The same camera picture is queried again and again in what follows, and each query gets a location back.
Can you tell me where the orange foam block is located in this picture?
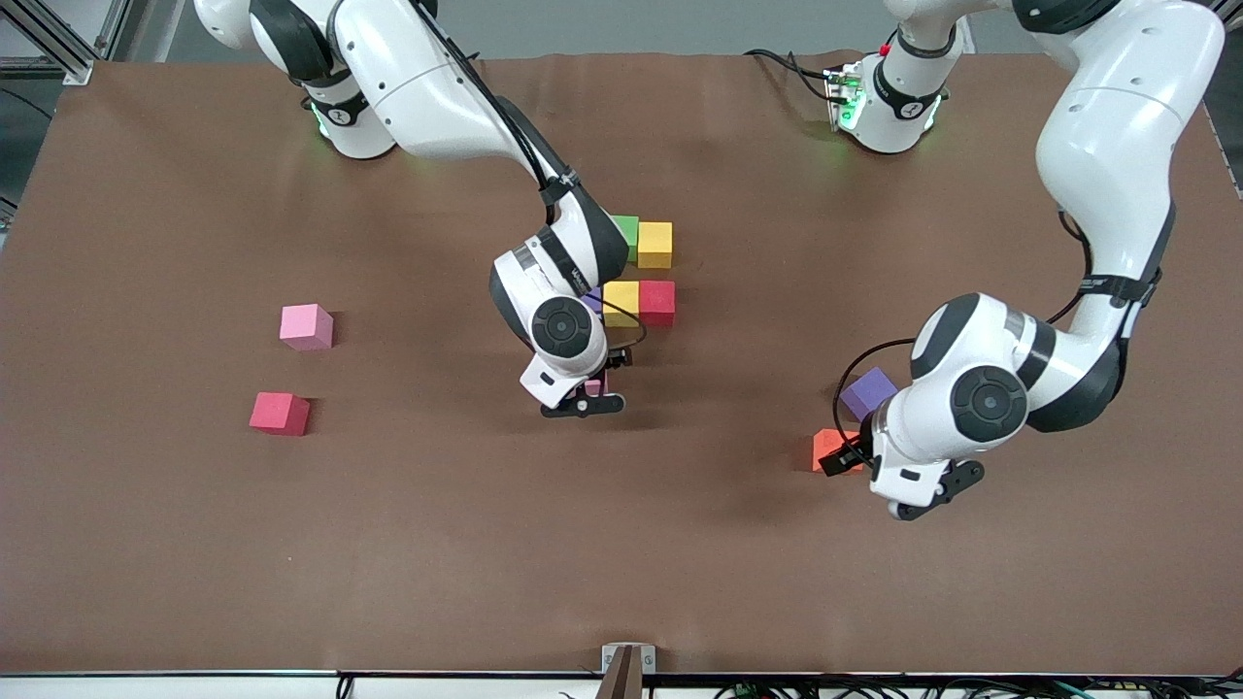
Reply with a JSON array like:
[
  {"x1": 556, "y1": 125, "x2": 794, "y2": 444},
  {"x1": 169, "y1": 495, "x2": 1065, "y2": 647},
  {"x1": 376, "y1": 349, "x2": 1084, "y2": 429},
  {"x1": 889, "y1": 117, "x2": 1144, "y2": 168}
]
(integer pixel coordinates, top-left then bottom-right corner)
[{"x1": 813, "y1": 428, "x2": 865, "y2": 476}]

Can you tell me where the yellow foam block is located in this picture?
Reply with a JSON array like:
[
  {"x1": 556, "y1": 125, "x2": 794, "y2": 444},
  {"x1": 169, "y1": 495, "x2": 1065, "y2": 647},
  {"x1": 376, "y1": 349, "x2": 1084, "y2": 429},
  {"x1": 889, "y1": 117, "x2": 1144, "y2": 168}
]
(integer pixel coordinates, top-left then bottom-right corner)
[
  {"x1": 602, "y1": 282, "x2": 642, "y2": 329},
  {"x1": 637, "y1": 221, "x2": 675, "y2": 270}
]

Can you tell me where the red foam block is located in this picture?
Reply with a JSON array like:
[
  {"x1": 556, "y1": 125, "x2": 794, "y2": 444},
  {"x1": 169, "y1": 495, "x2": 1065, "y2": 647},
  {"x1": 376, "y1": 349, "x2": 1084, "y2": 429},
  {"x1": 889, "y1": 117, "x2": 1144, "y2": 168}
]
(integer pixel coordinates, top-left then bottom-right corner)
[
  {"x1": 249, "y1": 391, "x2": 311, "y2": 436},
  {"x1": 639, "y1": 281, "x2": 677, "y2": 327}
]

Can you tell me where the brown table cover sheet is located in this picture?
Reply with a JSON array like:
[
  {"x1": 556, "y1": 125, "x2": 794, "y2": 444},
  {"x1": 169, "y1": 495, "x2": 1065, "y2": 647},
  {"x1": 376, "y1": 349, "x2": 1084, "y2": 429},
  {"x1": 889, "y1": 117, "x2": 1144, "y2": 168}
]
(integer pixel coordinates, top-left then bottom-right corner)
[{"x1": 0, "y1": 50, "x2": 1243, "y2": 676}]

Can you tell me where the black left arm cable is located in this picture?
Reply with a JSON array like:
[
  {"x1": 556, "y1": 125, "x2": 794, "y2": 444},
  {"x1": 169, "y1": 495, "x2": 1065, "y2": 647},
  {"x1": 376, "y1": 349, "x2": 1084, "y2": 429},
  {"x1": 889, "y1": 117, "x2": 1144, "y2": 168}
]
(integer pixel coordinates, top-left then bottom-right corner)
[{"x1": 832, "y1": 209, "x2": 1093, "y2": 457}]

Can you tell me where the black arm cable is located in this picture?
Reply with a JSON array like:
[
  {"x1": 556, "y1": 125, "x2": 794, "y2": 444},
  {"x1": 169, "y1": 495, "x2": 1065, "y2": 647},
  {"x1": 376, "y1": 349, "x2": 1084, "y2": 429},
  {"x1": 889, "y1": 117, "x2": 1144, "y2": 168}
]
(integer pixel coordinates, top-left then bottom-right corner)
[
  {"x1": 832, "y1": 209, "x2": 1093, "y2": 457},
  {"x1": 602, "y1": 301, "x2": 649, "y2": 349}
]

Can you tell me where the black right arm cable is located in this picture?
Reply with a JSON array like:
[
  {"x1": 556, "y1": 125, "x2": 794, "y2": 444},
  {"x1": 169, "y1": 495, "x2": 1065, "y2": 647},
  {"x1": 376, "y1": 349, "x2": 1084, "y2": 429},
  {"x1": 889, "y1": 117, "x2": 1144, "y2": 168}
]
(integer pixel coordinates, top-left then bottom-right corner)
[{"x1": 602, "y1": 301, "x2": 649, "y2": 349}]

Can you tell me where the grey metal bracket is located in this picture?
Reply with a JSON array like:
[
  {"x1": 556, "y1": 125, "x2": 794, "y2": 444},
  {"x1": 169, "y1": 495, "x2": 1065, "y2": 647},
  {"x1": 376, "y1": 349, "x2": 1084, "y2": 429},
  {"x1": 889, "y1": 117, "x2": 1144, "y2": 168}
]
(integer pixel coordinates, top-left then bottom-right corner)
[{"x1": 599, "y1": 643, "x2": 657, "y2": 699}]

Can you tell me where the black left base cable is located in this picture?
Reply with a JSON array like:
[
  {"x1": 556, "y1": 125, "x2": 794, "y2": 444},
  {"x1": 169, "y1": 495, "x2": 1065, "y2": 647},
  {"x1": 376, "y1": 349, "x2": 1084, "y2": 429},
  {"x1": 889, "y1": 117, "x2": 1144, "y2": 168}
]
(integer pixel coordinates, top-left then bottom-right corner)
[{"x1": 743, "y1": 47, "x2": 838, "y2": 103}]

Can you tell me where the aluminium frame profile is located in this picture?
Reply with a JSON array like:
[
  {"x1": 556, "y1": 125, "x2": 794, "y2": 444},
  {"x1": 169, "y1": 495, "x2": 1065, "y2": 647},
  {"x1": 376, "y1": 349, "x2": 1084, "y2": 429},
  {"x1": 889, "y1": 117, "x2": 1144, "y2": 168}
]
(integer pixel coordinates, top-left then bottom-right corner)
[
  {"x1": 94, "y1": 0, "x2": 133, "y2": 61},
  {"x1": 0, "y1": 0, "x2": 95, "y2": 86}
]

